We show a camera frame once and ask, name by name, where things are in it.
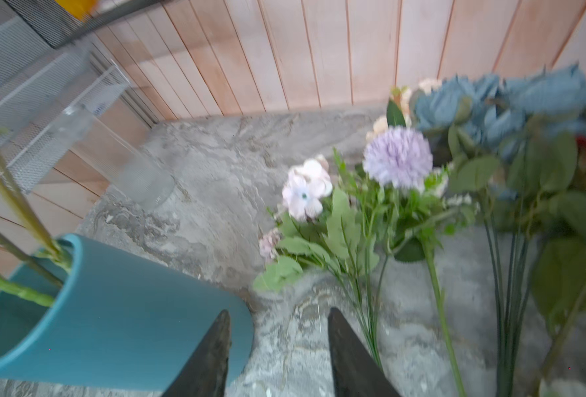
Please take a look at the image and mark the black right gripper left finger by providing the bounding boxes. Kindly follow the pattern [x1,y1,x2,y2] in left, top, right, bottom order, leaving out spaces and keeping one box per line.
[161,309,232,397]

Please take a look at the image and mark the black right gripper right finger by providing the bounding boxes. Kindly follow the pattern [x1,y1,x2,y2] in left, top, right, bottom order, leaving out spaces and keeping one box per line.
[328,307,400,397]

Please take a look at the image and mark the teal ceramic vase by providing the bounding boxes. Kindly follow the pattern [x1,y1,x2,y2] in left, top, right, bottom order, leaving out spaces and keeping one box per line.
[0,234,254,391]

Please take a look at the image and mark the lilac pompom flower spray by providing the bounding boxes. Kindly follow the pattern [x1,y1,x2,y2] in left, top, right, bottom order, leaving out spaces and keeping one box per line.
[253,126,478,395]

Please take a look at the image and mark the yellow poppy spray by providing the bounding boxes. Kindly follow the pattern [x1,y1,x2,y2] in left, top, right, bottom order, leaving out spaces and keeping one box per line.
[0,2,71,309]

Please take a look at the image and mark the clear glass vase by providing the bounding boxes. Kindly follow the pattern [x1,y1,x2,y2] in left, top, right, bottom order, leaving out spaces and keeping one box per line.
[53,105,175,211]

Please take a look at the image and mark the dusty blue rose bunch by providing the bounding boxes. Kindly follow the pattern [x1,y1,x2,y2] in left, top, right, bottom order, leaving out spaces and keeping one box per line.
[413,65,586,396]

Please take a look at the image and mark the white wire shelf rack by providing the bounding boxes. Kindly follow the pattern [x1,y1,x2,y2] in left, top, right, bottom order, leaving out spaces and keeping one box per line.
[0,18,130,194]

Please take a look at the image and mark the black mesh wall basket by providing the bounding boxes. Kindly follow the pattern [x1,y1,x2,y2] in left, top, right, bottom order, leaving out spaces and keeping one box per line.
[5,0,162,50]

